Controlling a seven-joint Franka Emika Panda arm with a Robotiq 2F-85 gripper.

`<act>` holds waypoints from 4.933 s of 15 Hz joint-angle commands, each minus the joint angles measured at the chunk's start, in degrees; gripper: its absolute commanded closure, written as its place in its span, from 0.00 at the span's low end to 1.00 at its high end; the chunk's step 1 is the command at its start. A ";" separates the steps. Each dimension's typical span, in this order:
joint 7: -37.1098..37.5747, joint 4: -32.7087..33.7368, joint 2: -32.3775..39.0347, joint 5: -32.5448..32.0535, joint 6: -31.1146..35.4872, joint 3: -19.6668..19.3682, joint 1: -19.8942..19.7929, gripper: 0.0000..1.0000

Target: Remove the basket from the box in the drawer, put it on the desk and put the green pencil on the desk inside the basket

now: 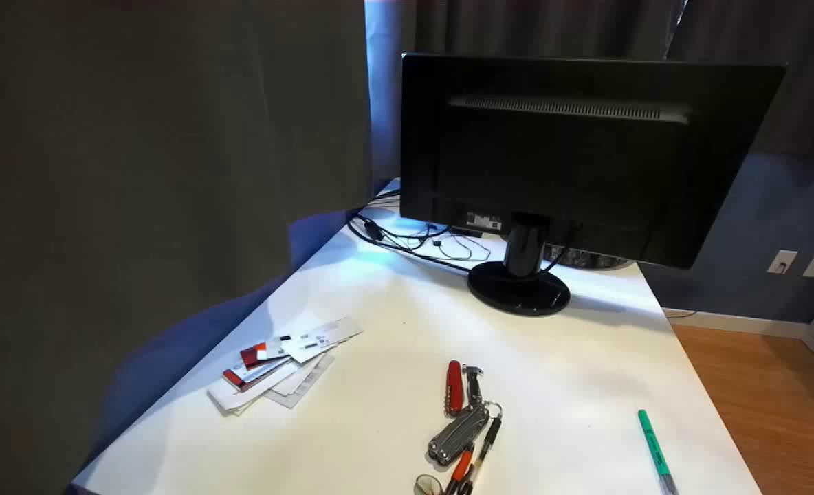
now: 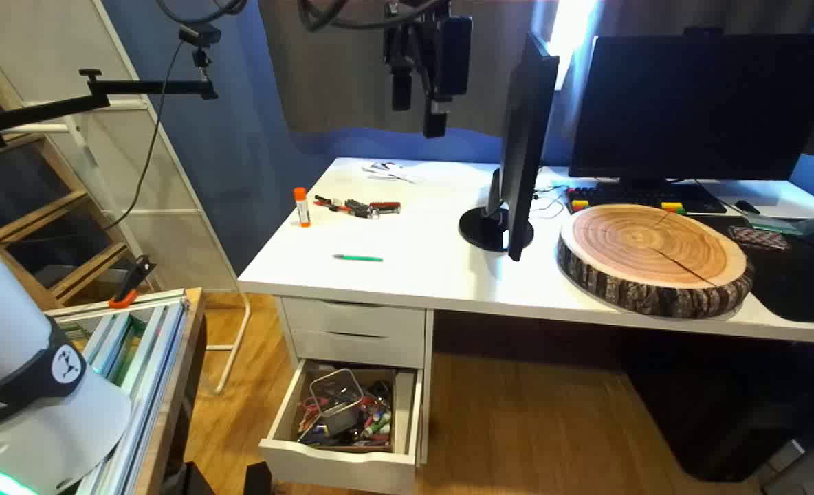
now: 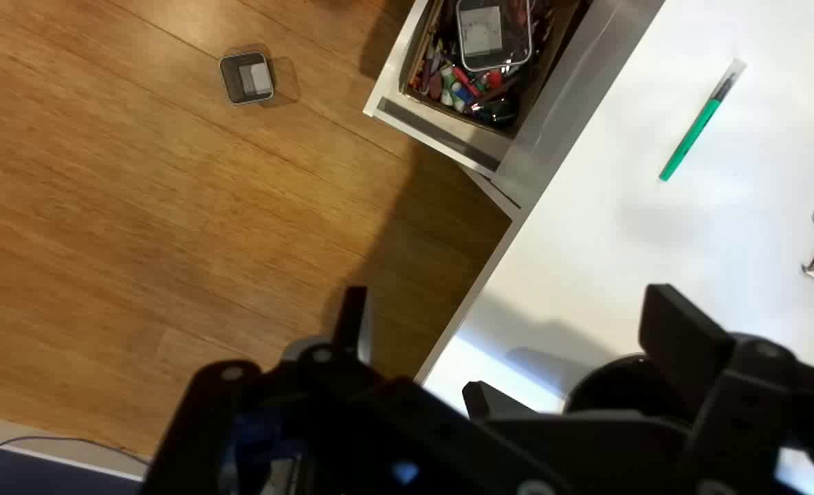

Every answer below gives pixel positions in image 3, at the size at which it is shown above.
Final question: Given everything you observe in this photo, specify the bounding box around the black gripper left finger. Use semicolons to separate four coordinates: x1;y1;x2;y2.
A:
330;283;374;364

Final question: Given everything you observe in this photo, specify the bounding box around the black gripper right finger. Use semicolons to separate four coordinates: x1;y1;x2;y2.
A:
637;280;736;422

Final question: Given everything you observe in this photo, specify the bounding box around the green pen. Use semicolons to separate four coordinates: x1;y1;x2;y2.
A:
657;57;750;184

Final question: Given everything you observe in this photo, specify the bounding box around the grey metal mesh basket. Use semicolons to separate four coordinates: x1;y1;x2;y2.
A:
450;0;538;78

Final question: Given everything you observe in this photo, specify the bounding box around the cardboard box of stationery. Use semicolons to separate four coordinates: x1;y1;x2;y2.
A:
395;0;594;141

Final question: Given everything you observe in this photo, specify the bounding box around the white open desk drawer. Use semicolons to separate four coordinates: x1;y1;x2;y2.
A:
360;0;664;221

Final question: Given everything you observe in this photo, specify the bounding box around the metal floor socket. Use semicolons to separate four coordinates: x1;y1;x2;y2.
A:
217;49;277;107

